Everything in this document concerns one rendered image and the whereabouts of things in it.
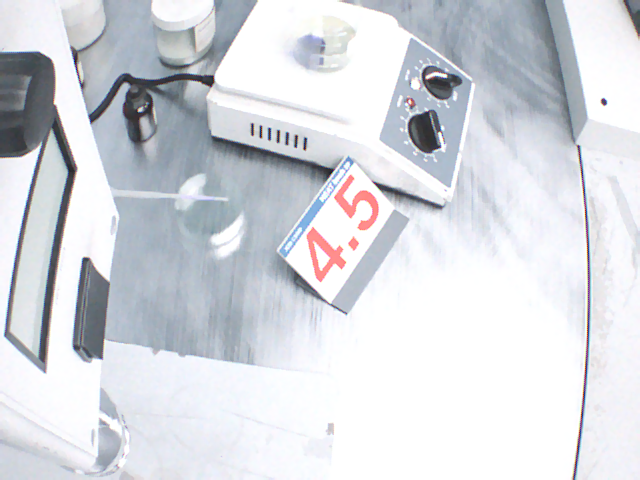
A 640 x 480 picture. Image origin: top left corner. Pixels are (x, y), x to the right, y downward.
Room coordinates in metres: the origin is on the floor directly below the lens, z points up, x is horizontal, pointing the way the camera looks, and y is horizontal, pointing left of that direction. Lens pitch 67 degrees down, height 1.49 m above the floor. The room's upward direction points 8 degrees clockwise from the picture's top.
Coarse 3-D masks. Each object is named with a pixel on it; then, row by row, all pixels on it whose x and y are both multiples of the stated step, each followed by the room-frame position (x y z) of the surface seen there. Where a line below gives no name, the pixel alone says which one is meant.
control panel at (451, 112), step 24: (408, 48) 0.40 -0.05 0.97; (408, 72) 0.38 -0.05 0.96; (456, 72) 0.41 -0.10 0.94; (408, 96) 0.35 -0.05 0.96; (432, 96) 0.37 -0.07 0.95; (456, 96) 0.38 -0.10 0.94; (384, 120) 0.32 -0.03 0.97; (408, 120) 0.33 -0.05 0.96; (456, 120) 0.36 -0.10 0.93; (384, 144) 0.30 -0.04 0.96; (408, 144) 0.31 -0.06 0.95; (456, 144) 0.33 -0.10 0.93; (432, 168) 0.30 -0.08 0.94
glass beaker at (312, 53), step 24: (288, 0) 0.37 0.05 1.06; (312, 0) 0.38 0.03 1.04; (336, 0) 0.39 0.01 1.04; (360, 0) 0.38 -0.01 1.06; (312, 24) 0.34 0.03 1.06; (336, 24) 0.34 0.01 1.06; (360, 24) 0.36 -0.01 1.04; (312, 48) 0.34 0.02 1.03; (336, 48) 0.34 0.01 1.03; (312, 72) 0.34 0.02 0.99; (336, 72) 0.34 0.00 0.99
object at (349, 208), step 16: (352, 176) 0.29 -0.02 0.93; (336, 192) 0.27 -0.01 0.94; (352, 192) 0.28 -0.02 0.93; (368, 192) 0.28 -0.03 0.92; (336, 208) 0.26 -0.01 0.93; (352, 208) 0.27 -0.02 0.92; (368, 208) 0.27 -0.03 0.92; (384, 208) 0.28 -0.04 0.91; (320, 224) 0.25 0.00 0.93; (336, 224) 0.25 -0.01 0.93; (352, 224) 0.26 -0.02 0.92; (368, 224) 0.26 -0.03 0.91; (304, 240) 0.23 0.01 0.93; (320, 240) 0.24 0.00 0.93; (336, 240) 0.24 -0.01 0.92; (352, 240) 0.25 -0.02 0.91; (304, 256) 0.22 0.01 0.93; (320, 256) 0.23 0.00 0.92; (336, 256) 0.23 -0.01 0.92; (352, 256) 0.24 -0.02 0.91; (320, 272) 0.22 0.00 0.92; (336, 272) 0.22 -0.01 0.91
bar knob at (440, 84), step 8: (424, 72) 0.38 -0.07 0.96; (432, 72) 0.38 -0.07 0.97; (440, 72) 0.38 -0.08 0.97; (424, 80) 0.38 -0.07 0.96; (432, 80) 0.37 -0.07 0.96; (440, 80) 0.37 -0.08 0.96; (448, 80) 0.38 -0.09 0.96; (456, 80) 0.38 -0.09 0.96; (432, 88) 0.37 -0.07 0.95; (440, 88) 0.38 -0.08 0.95; (448, 88) 0.38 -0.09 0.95; (440, 96) 0.37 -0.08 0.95; (448, 96) 0.37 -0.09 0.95
